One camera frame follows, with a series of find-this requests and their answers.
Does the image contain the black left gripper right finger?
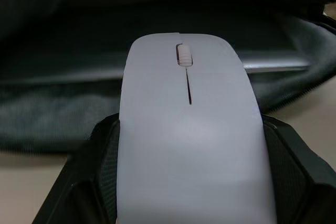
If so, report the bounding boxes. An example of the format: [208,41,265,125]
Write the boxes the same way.
[261,113,336,224]

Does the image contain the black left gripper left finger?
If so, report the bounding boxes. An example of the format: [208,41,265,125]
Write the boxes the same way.
[43,112,121,224]

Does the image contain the white wireless mouse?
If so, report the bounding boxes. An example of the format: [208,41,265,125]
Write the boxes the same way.
[115,32,278,224]

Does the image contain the silver laptop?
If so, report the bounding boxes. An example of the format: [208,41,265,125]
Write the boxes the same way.
[240,50,312,74]

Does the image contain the black laptop bag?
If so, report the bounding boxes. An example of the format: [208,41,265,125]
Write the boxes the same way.
[0,0,336,154]

